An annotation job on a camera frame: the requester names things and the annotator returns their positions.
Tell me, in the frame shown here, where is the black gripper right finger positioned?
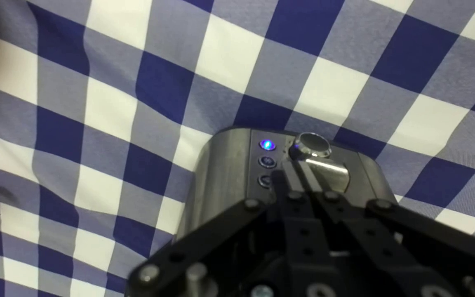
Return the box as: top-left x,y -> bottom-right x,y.
301,162 -> 475,297

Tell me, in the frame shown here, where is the blue white checkered tablecloth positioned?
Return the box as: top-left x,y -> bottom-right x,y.
0,0 -> 475,297

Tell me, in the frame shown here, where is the silver stainless steel toaster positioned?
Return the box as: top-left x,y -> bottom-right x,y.
176,128 -> 398,245

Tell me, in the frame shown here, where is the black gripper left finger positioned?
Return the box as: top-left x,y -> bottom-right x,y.
125,161 -> 318,297

